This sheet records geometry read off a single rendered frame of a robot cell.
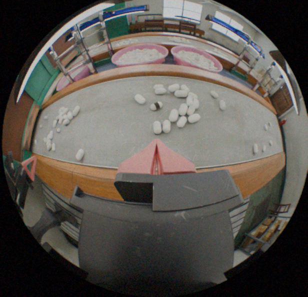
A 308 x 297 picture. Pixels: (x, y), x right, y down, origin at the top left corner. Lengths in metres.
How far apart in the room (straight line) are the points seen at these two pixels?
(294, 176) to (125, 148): 4.61
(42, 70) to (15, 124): 0.43
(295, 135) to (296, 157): 0.71
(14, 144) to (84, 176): 0.68
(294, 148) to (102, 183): 4.59
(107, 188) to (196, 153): 0.23
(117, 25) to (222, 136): 3.03
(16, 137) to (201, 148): 0.97
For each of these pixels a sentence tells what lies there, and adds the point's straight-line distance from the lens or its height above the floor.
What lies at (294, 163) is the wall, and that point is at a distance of 4.49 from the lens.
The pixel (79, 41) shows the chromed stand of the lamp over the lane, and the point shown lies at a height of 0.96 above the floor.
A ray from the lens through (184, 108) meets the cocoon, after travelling 0.27.
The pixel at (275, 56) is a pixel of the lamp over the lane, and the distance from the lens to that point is 0.39.
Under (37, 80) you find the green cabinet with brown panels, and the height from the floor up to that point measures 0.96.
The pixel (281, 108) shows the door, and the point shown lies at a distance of 4.74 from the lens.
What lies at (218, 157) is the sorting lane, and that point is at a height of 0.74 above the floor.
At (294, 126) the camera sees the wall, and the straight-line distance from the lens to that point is 4.54.
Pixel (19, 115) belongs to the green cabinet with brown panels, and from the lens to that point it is 0.85.
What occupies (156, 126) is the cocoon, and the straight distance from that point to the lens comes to 0.24.
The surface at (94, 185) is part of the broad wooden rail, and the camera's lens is 0.26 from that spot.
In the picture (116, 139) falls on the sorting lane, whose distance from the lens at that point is 0.26.
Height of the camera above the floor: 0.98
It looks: 77 degrees down
